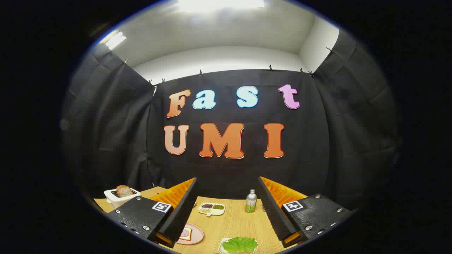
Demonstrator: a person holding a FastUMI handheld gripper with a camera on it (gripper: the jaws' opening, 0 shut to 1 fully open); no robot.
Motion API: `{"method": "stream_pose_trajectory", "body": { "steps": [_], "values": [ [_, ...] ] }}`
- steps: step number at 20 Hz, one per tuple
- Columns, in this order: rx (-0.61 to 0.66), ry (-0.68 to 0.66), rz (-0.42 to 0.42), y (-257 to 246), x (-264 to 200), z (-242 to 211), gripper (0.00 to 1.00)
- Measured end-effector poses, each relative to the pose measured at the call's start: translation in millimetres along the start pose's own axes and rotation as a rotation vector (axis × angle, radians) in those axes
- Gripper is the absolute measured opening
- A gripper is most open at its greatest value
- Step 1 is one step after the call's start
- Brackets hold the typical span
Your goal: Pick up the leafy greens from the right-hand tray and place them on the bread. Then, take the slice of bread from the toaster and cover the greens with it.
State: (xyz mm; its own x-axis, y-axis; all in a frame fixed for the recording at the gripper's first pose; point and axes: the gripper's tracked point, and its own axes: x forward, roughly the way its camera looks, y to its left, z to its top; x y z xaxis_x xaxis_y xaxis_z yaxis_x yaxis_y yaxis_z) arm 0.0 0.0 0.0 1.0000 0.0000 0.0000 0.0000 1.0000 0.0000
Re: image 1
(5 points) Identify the green bottle with silver cap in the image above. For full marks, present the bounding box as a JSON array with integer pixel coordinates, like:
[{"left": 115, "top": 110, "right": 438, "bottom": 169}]
[{"left": 245, "top": 189, "right": 257, "bottom": 213}]

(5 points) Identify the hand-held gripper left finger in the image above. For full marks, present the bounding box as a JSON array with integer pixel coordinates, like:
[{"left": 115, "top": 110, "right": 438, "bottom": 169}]
[{"left": 106, "top": 177, "right": 198, "bottom": 248}]

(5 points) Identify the pink round plate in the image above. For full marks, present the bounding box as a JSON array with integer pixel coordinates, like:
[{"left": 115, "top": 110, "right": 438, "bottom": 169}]
[{"left": 176, "top": 223, "right": 204, "bottom": 245}]

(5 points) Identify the white divided dish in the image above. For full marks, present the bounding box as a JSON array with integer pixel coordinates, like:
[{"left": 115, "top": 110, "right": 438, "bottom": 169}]
[{"left": 198, "top": 202, "right": 226, "bottom": 217}]

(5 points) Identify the white rectangular plate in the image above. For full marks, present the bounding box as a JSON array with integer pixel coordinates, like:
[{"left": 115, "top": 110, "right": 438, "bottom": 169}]
[{"left": 218, "top": 237, "right": 258, "bottom": 254}]

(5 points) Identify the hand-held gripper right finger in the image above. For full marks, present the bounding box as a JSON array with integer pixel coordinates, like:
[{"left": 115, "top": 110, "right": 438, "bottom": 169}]
[{"left": 257, "top": 176, "right": 355, "bottom": 248}]

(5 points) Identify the white toaster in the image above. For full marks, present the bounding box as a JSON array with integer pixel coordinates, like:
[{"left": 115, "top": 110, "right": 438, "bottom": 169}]
[{"left": 104, "top": 188, "right": 141, "bottom": 209}]

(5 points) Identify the black backdrop cloth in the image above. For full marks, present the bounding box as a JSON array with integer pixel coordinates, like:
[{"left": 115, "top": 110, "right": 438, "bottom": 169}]
[{"left": 60, "top": 30, "right": 403, "bottom": 212}]

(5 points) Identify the small ceiling light panel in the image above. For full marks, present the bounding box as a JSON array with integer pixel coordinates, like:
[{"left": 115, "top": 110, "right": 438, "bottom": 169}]
[{"left": 100, "top": 31, "right": 126, "bottom": 50}]

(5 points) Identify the row of cloth clips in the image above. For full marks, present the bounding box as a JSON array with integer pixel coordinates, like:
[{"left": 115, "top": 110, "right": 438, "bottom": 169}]
[{"left": 122, "top": 47, "right": 334, "bottom": 87}]

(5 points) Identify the green lettuce leaf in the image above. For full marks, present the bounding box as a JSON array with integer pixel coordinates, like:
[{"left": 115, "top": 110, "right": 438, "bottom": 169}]
[{"left": 222, "top": 237, "right": 258, "bottom": 254}]

